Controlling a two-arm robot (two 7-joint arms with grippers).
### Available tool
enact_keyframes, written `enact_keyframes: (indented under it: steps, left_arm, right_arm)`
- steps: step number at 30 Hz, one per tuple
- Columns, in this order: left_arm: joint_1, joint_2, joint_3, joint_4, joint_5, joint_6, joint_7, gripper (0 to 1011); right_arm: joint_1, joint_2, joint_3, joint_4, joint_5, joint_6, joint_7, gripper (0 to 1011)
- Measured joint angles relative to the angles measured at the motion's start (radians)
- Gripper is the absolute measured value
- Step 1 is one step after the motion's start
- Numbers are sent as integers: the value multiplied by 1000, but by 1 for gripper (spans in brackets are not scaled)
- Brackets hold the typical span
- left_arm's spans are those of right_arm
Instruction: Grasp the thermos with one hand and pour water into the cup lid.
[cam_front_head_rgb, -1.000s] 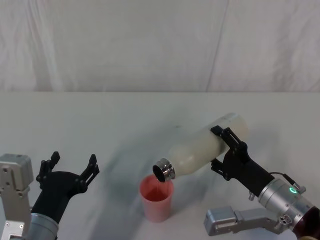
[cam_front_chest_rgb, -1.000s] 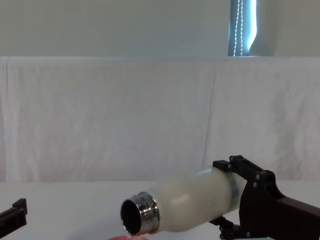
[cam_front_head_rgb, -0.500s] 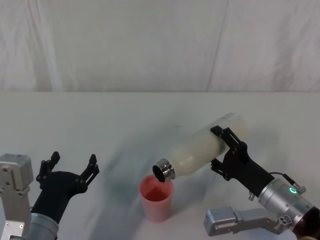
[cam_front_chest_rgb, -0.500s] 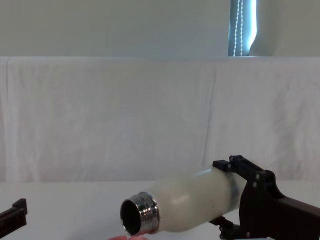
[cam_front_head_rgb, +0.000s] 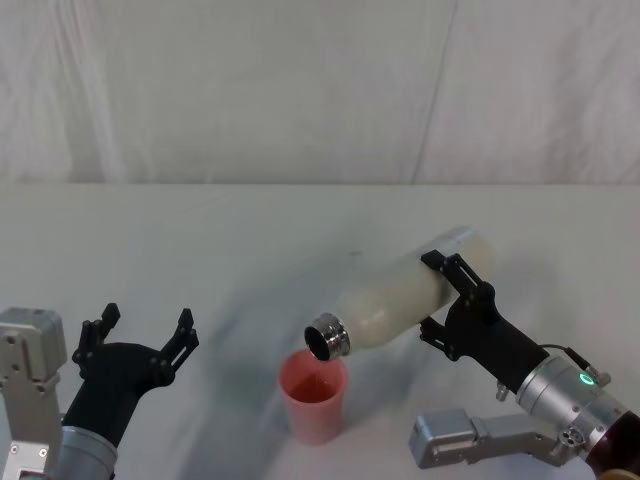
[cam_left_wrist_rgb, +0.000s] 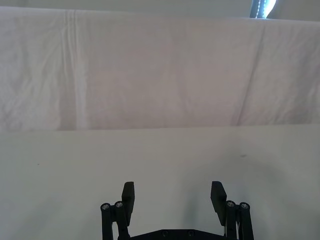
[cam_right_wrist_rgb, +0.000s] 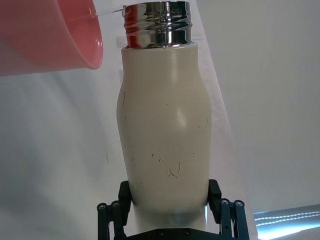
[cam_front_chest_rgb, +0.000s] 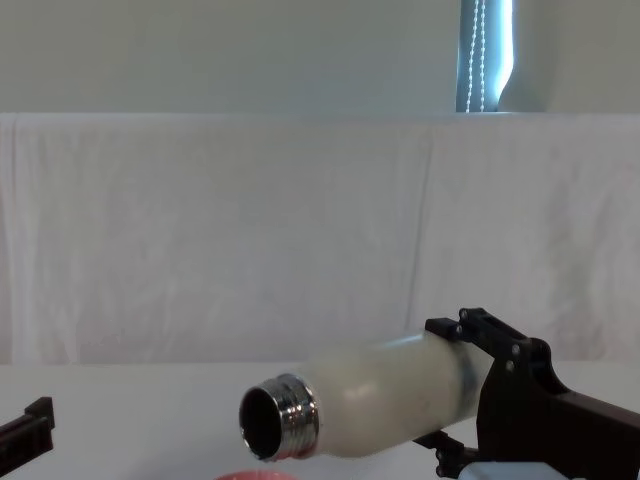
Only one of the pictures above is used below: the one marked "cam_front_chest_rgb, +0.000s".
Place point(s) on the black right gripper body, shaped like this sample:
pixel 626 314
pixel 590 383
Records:
pixel 525 425

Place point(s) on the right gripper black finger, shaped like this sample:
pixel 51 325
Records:
pixel 450 450
pixel 480 327

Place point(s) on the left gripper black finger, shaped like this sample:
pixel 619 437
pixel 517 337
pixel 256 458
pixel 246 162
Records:
pixel 35 430

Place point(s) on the cream vacuum bottle steel neck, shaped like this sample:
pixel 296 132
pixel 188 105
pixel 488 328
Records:
pixel 390 390

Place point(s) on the white table cloth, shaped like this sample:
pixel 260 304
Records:
pixel 150 415

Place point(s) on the white draped backdrop cloth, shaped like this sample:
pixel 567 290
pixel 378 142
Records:
pixel 200 240

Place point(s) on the white curtain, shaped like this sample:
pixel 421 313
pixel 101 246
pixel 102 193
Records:
pixel 200 50

